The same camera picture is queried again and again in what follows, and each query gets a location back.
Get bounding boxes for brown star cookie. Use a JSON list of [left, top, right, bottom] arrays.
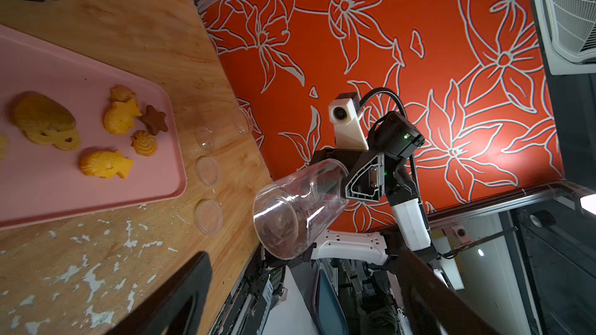
[[140, 105, 169, 136]]

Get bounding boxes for clear cookie jar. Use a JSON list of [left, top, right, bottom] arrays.
[[195, 107, 253, 152], [253, 159, 349, 260]]

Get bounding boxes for pink plastic tray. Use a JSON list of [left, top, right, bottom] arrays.
[[1, 27, 187, 229]]

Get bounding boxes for tan oval cookie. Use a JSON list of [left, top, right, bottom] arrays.
[[9, 92, 76, 132]]

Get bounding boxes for yellow swirl cookie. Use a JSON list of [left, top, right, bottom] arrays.
[[130, 130, 158, 157]]

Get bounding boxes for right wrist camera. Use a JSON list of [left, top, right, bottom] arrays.
[[328, 92, 369, 150]]

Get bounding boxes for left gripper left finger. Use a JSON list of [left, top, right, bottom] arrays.
[[108, 251, 213, 334]]

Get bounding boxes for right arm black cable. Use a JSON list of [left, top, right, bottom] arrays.
[[357, 87, 422, 196]]

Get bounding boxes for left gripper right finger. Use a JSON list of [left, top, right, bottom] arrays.
[[395, 247, 497, 334]]

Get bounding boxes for white ceiling air vent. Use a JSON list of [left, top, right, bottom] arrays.
[[534, 0, 595, 75]]

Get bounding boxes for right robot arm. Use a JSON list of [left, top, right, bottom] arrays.
[[310, 105, 464, 290]]

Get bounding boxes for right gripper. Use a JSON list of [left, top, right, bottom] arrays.
[[310, 148, 385, 203]]

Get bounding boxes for yellow pretzel cookie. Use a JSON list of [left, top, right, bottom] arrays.
[[23, 129, 81, 150]]

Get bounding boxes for yellow round cookie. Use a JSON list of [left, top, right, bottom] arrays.
[[103, 85, 142, 135]]

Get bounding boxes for yellow fish cookie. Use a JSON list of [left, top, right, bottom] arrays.
[[79, 150, 135, 179]]

